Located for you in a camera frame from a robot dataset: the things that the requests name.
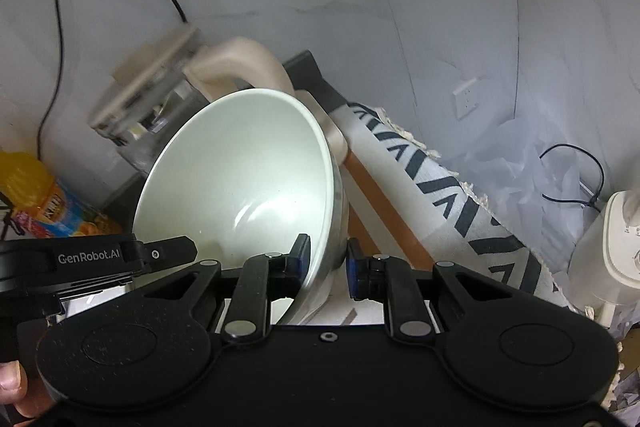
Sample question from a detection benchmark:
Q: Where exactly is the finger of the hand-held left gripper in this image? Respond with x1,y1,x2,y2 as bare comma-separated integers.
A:
132,235,197,277

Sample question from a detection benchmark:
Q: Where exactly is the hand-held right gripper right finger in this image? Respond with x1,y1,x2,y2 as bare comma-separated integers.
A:
347,238,553,343

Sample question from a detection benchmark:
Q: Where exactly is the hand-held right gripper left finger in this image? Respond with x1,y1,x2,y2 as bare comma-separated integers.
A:
131,234,313,342

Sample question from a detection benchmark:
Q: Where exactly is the off-white ceramic bowl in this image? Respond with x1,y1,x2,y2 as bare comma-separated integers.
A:
132,88,347,327

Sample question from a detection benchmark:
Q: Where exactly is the person's left hand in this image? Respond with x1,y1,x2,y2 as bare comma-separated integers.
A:
0,361,53,419

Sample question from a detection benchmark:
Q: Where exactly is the patterned white tablecloth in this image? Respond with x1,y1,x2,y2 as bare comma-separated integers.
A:
332,103,573,310

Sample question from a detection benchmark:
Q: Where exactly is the white plastic sheet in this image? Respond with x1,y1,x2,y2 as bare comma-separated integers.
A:
440,127,611,288

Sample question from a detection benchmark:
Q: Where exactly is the white plastic appliance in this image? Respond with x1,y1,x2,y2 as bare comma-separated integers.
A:
570,189,640,330

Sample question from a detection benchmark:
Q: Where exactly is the white wall socket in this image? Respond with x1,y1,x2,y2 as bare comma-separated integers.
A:
451,76,482,121

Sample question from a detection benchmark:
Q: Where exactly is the glass kettle with beige handle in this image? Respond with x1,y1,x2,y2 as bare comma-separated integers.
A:
89,26,349,172

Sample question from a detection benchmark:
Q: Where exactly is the thin black appliance cable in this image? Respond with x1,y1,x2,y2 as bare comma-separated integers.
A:
540,143,608,210

